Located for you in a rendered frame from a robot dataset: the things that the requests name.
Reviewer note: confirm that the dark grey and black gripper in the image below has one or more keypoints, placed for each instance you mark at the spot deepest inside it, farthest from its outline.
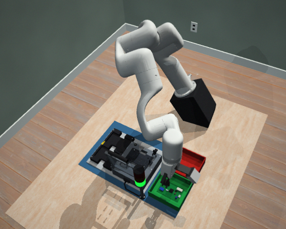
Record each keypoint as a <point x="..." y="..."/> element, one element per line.
<point x="167" y="171"/>

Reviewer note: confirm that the green bin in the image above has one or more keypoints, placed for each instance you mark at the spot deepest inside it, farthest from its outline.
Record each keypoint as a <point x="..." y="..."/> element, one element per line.
<point x="177" y="180"/>

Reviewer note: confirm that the green circuit board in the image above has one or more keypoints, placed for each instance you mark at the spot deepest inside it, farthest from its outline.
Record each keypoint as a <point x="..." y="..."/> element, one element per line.
<point x="173" y="191"/>

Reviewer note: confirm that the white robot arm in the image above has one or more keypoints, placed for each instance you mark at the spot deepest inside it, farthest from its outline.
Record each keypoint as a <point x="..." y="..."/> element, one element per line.
<point x="135" y="54"/>

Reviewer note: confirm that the red open-top bin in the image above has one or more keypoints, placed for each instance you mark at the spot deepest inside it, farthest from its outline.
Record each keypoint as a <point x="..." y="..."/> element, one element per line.
<point x="191" y="159"/>

